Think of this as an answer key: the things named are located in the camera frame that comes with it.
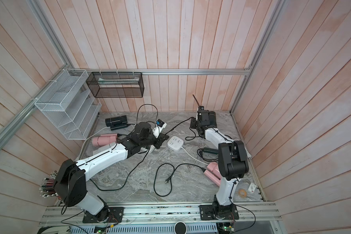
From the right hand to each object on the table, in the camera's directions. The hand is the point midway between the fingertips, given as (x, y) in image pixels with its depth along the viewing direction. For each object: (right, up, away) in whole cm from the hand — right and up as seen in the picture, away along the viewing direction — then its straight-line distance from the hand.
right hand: (194, 119), depth 99 cm
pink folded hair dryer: (-62, -14, -1) cm, 64 cm away
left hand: (-19, -12, -17) cm, 28 cm away
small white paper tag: (+30, -40, -17) cm, 53 cm away
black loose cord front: (-17, -36, -13) cm, 42 cm away
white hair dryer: (-63, -21, -6) cm, 66 cm away
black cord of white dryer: (-42, -36, -13) cm, 57 cm away
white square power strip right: (-14, -17, -1) cm, 21 cm away
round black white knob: (-12, -52, -34) cm, 63 cm away
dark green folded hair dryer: (-58, -2, +9) cm, 59 cm away
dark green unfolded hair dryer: (+10, -22, -3) cm, 24 cm away
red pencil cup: (-76, -35, -31) cm, 89 cm away
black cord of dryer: (-15, -6, -19) cm, 25 cm away
